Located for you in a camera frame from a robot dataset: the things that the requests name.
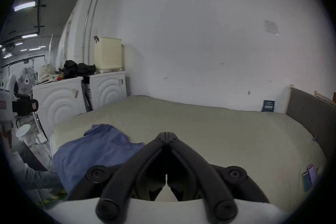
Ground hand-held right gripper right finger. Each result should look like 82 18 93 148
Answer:
167 132 270 222

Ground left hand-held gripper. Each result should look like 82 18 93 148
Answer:
0 88 39 124

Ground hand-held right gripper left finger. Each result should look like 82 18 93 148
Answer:
68 132 167 221

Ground white standing fan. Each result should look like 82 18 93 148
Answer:
18 66 39 93

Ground white washing machine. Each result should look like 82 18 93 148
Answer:
33 60 88 140
88 36 127 111

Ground bed with beige sheet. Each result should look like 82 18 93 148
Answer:
50 94 328 213

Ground blue garment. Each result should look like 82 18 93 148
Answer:
52 124 145 193

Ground person's legs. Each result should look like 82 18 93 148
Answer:
10 139 65 191

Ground dark blue card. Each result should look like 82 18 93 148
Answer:
261 100 275 113

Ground grey padded headboard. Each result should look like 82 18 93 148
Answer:
286 87 336 158

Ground pale wooden frame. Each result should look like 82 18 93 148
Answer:
289 84 336 108

